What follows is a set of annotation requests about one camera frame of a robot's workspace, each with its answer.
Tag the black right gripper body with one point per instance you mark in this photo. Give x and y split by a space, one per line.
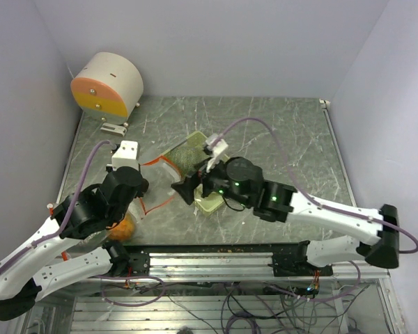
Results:
217 180

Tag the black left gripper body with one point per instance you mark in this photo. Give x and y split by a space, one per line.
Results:
120 213

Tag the spare clear zip bag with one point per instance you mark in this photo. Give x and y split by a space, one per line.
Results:
161 173

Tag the orange toy pineapple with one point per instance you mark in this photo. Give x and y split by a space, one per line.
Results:
123 230

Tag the clear zip bag orange zipper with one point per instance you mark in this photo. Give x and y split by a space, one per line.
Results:
101 233

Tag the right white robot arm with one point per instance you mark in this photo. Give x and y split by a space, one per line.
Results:
370 235

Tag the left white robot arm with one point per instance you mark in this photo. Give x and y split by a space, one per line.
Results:
28 274

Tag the pale green plastic basket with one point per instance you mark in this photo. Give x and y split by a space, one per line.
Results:
213 202

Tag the green netted toy melon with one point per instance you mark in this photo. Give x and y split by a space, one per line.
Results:
186 157

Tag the beige drum orange yellow face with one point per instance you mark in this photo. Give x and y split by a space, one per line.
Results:
108 88

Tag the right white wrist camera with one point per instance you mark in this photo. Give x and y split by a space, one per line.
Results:
215 146

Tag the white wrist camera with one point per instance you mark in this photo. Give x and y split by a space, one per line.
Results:
126 155
215 146

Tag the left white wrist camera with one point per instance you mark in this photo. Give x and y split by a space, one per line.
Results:
126 155

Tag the small white bracket block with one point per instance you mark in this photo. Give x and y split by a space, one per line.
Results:
116 130

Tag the aluminium rail frame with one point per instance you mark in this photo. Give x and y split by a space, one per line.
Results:
259 262

